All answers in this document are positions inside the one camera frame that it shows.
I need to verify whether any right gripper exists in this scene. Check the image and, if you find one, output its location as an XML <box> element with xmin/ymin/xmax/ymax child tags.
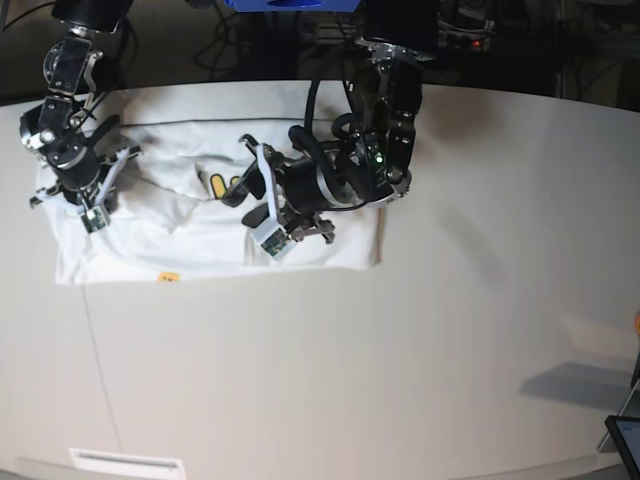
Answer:
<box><xmin>29</xmin><ymin>146</ymin><xmax>142</xmax><ymax>215</ymax></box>

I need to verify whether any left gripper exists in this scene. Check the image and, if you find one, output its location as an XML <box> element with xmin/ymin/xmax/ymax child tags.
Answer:
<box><xmin>222</xmin><ymin>132</ymin><xmax>336</xmax><ymax>245</ymax></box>

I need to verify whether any white printed T-shirt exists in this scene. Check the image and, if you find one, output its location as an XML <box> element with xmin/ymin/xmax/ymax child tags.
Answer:
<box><xmin>43</xmin><ymin>119</ymin><xmax>380</xmax><ymax>286</ymax></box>

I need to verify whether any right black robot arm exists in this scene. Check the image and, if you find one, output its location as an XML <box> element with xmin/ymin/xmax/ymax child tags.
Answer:
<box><xmin>20</xmin><ymin>1</ymin><xmax>132</xmax><ymax>216</ymax></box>

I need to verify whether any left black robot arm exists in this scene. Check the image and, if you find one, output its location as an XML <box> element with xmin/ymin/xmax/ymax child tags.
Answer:
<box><xmin>221</xmin><ymin>1</ymin><xmax>441</xmax><ymax>257</ymax></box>

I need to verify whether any blue box at top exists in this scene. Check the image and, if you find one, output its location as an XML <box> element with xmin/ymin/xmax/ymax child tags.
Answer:
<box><xmin>225</xmin><ymin>0</ymin><xmax>360</xmax><ymax>13</ymax></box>

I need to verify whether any black tablet screen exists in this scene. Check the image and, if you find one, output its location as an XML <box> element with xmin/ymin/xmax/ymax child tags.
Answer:
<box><xmin>605</xmin><ymin>416</ymin><xmax>640</xmax><ymax>480</ymax></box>

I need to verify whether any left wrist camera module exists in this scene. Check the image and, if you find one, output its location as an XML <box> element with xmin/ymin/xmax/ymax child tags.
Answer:
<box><xmin>252</xmin><ymin>222</ymin><xmax>295</xmax><ymax>260</ymax></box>

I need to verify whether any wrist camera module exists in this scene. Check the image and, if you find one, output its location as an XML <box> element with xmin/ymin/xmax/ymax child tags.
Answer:
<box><xmin>80</xmin><ymin>204</ymin><xmax>110</xmax><ymax>234</ymax></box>
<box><xmin>252</xmin><ymin>222</ymin><xmax>295</xmax><ymax>260</ymax></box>

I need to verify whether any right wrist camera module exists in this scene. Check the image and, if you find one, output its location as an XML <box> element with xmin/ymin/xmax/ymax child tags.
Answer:
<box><xmin>80</xmin><ymin>204</ymin><xmax>110</xmax><ymax>234</ymax></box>

